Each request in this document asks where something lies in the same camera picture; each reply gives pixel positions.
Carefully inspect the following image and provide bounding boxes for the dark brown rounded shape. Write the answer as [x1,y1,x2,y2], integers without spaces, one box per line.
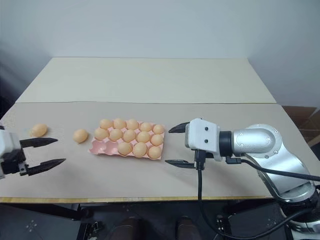
[176,215,201,240]

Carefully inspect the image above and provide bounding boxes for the black cable hanging from gripper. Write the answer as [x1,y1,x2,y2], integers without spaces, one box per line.
[195,149,283,240]

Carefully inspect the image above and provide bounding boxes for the black cable along right arm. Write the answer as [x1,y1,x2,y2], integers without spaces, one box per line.
[225,155,320,182]

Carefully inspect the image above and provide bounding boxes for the loose tan egg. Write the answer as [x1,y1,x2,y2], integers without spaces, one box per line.
[30,123,49,138]
[72,128,89,144]

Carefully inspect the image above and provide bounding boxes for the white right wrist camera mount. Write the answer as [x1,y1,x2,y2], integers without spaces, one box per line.
[184,117,224,161]

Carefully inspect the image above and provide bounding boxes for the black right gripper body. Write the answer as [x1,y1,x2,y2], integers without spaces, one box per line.
[193,148,215,171]

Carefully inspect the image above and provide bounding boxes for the silver robot torso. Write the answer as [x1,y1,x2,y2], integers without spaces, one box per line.
[281,207,320,240]

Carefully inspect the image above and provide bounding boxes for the black table frame bar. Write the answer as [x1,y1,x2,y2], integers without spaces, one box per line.
[0,202,89,221]

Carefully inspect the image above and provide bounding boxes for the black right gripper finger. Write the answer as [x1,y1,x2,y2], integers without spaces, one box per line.
[168,121,192,135]
[164,159,196,169]

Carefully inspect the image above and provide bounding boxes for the brown cardboard box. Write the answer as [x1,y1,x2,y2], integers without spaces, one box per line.
[281,105,319,148]

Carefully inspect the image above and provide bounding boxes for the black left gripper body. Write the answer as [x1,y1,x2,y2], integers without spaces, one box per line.
[0,145,29,177]

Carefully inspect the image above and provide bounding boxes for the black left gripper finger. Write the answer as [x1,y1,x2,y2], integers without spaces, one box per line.
[19,137,59,149]
[25,158,67,177]

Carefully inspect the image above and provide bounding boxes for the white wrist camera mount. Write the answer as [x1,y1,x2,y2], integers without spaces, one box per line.
[0,129,21,180]
[184,117,224,161]

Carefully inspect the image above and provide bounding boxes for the pink egg carton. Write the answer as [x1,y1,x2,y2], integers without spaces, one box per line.
[87,119,166,161]

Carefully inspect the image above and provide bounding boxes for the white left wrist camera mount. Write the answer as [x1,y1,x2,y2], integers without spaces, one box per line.
[0,129,21,180]

